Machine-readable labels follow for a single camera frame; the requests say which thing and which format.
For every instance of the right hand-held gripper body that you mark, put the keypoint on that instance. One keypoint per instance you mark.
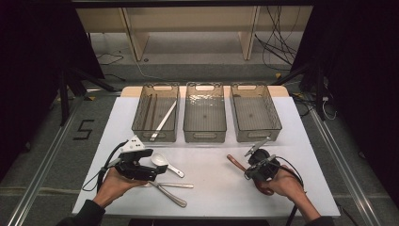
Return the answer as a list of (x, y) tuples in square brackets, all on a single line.
[(263, 163)]

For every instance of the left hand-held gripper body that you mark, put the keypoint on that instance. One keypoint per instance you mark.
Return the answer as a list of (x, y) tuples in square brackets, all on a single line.
[(133, 145)]

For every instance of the white ceramic spoon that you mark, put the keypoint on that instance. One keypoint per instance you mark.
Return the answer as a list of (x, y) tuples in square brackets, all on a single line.
[(158, 159)]

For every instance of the brown wooden spoon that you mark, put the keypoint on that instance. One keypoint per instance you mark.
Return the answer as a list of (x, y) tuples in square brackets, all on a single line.
[(235, 161)]

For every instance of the silver metal cutlery piece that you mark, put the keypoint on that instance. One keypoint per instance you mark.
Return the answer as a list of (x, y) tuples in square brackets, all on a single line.
[(175, 200)]

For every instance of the smoky transparent plastic bin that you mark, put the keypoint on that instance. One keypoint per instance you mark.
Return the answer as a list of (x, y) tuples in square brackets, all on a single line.
[(156, 116), (254, 116), (204, 119)]

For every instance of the person's right hand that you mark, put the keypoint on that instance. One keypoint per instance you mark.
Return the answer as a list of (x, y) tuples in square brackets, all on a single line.
[(284, 185)]

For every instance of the person's left hand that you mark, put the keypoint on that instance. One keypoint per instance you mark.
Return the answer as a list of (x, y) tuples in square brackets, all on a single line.
[(114, 185)]

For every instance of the black metal stand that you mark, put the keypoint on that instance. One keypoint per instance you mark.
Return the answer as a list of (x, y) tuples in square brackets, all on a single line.
[(64, 100), (319, 94)]

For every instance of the black curtain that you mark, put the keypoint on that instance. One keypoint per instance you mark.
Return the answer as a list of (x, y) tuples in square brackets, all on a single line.
[(31, 62), (360, 62)]

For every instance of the beige wooden desk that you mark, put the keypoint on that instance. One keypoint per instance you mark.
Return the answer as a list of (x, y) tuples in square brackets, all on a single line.
[(188, 19)]

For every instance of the short aluminium floor rail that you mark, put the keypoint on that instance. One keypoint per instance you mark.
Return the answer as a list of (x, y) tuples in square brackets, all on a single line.
[(103, 92)]

